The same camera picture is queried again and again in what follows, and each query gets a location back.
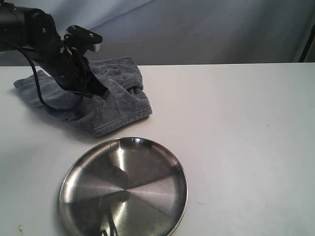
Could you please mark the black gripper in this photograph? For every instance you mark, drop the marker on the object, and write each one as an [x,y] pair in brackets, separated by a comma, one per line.
[64,60]

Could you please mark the grey-blue fleece towel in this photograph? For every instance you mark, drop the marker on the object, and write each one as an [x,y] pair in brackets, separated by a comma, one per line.
[96,116]

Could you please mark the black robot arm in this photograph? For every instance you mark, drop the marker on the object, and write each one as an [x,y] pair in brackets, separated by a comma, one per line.
[34,32]

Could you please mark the grey backdrop cloth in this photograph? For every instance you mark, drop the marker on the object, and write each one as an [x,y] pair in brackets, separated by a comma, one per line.
[159,32]

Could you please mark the round stainless steel plate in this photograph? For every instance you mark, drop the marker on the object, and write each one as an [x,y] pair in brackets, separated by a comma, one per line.
[128,186]

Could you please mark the black backdrop stand pole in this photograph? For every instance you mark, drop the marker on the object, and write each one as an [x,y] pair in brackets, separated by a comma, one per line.
[308,53]

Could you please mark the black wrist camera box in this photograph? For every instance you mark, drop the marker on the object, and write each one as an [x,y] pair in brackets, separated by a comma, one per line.
[82,39]

